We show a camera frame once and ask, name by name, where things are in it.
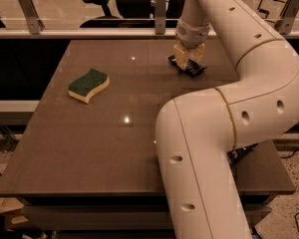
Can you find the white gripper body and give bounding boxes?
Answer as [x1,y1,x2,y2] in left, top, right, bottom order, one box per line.
[175,18,210,49]

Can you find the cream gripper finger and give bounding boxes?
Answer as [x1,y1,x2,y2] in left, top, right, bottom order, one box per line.
[173,44,188,71]
[189,44,205,64]

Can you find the black rxbar chocolate bar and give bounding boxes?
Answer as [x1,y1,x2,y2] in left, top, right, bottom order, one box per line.
[168,55,206,78]

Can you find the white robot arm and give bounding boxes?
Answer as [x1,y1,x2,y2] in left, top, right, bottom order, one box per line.
[155,0,299,239]

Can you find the green yellow sponge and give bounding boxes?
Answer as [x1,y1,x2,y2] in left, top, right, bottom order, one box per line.
[68,69,110,104]

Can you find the black office chair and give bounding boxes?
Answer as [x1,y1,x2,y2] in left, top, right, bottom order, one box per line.
[81,0,185,28]

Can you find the metal cart with wheels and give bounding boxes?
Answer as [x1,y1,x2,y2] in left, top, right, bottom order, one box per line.
[257,0,288,21]

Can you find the blue vinegar chips bag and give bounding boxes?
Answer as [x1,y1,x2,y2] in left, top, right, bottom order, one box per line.
[227,143,257,167]

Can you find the cardboard box under table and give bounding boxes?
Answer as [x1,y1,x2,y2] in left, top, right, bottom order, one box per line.
[0,197,31,229]

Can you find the right metal rail bracket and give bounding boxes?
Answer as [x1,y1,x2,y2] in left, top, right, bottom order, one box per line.
[275,0,299,35]

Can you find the left metal rail bracket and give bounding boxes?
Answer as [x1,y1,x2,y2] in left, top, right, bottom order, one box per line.
[18,0,44,35]

